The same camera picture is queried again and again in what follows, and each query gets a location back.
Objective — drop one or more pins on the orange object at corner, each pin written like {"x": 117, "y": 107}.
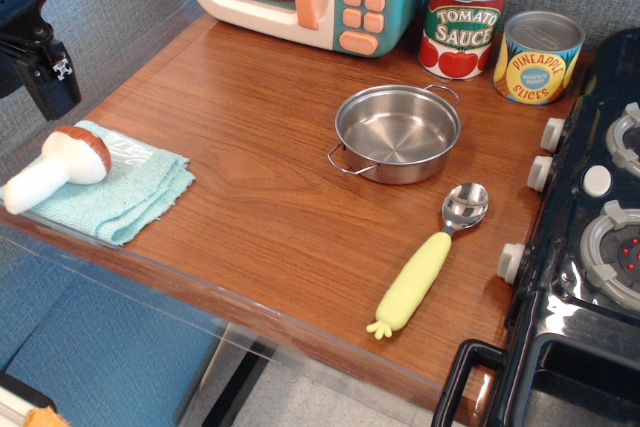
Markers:
{"x": 44, "y": 417}

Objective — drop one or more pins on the plush toy mushroom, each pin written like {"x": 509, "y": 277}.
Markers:
{"x": 70, "y": 154}

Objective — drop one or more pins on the tomato sauce can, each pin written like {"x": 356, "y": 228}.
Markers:
{"x": 457, "y": 36}

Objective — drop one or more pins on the spoon with yellow-green handle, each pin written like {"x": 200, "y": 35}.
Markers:
{"x": 463, "y": 208}

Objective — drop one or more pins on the light teal folded cloth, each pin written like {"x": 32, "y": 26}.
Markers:
{"x": 143, "y": 183}

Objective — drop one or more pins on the pineapple slices can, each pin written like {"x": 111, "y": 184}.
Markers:
{"x": 537, "y": 57}

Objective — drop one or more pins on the small stainless steel pot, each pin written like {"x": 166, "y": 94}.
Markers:
{"x": 396, "y": 134}

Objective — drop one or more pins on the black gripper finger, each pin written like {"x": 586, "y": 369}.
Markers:
{"x": 48, "y": 74}

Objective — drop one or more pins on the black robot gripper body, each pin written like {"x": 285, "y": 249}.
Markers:
{"x": 22, "y": 26}

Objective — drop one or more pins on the black toy stove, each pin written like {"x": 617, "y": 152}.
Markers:
{"x": 571, "y": 356}

